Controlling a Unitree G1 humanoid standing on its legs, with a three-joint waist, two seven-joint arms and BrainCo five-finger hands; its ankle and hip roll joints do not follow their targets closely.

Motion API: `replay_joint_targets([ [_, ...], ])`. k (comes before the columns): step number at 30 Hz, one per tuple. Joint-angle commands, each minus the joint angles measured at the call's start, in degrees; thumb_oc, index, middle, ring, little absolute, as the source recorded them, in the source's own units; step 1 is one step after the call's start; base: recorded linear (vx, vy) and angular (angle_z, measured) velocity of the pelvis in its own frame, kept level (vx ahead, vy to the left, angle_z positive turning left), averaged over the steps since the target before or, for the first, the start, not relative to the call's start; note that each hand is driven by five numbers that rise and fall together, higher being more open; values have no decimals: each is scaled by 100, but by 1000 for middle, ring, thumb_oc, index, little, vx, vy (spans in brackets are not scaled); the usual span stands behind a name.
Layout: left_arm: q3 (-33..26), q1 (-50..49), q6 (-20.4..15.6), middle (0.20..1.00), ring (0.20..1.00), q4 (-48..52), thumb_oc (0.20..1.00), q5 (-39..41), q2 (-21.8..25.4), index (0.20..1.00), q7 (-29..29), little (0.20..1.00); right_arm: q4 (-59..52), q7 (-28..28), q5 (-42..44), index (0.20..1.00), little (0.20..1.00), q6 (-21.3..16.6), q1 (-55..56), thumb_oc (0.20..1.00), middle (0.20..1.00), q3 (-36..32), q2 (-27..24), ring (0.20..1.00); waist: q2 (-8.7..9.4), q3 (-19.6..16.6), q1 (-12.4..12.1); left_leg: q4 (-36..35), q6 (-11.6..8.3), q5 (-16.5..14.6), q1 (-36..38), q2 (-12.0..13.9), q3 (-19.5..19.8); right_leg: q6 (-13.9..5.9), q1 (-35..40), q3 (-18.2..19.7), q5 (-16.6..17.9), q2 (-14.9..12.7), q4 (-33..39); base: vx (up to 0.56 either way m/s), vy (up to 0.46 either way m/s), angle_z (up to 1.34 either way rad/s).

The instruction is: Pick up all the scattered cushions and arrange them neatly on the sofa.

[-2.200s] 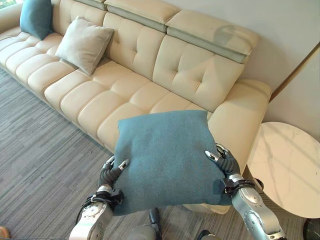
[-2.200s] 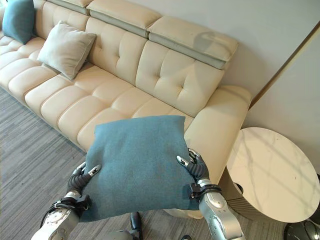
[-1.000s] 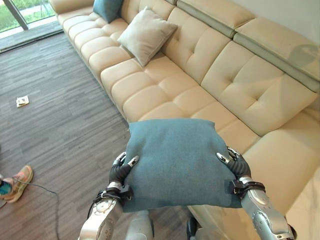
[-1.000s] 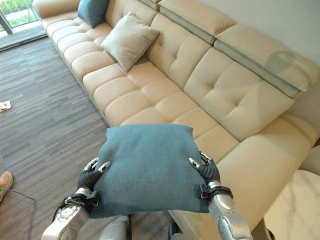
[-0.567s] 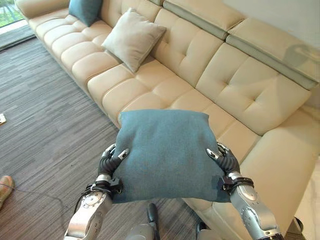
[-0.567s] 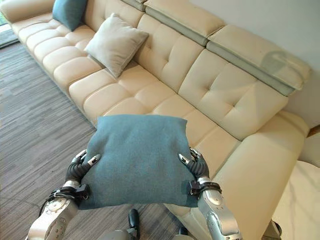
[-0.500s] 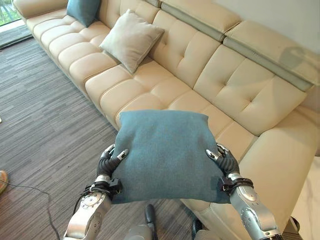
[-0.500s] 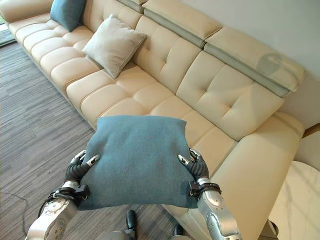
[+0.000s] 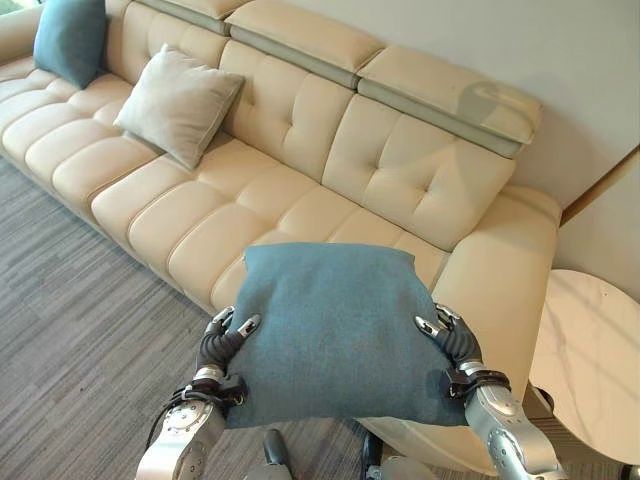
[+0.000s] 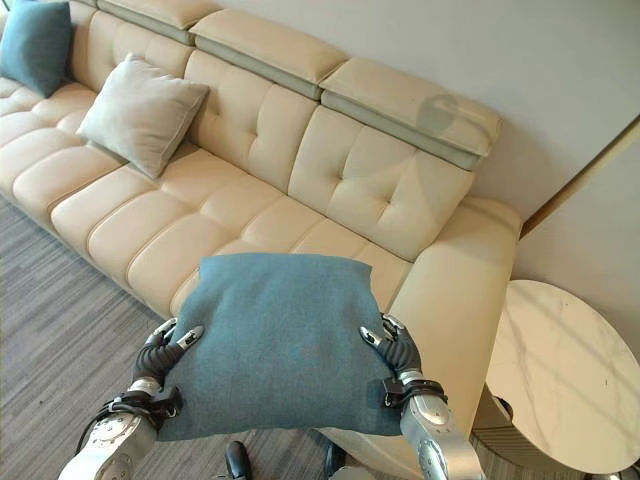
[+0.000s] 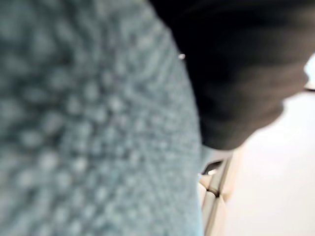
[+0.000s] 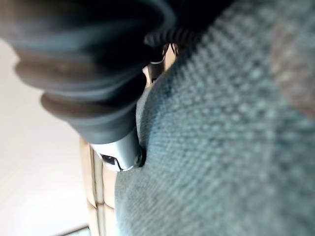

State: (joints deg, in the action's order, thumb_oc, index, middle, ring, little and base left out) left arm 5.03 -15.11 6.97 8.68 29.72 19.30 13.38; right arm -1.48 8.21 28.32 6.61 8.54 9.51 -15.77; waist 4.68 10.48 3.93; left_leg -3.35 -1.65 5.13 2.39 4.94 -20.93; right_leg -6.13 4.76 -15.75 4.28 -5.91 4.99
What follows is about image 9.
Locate round white marble side table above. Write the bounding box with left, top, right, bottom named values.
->
left=527, top=268, right=640, bottom=464

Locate cream leather sofa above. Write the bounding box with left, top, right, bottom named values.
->
left=0, top=0, right=563, bottom=474

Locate large teal fabric cushion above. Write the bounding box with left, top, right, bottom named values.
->
left=223, top=242, right=471, bottom=430

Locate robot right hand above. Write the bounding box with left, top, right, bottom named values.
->
left=413, top=302, right=484, bottom=369

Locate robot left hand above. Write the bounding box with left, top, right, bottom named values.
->
left=197, top=305, right=264, bottom=377

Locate beige fabric cushion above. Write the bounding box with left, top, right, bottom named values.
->
left=112, top=42, right=246, bottom=170

